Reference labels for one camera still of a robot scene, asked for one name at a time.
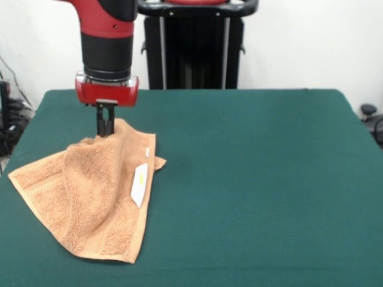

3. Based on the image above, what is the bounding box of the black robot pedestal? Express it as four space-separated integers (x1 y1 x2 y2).
136 0 259 90

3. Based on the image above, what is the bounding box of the dark green table cloth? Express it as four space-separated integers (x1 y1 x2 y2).
0 88 383 287

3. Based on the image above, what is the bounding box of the black cable bundle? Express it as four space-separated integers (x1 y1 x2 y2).
0 98 35 158

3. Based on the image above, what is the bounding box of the black box with red light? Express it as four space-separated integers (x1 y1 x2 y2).
0 80 12 134

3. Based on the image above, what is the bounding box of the grey wall cable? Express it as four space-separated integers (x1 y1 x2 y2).
0 53 33 108

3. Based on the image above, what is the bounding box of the tan terry towel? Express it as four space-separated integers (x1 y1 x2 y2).
8 118 167 264

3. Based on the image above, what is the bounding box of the black chair base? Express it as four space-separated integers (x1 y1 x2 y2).
360 103 383 150

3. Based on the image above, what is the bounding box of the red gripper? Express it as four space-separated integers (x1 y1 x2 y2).
74 70 140 138

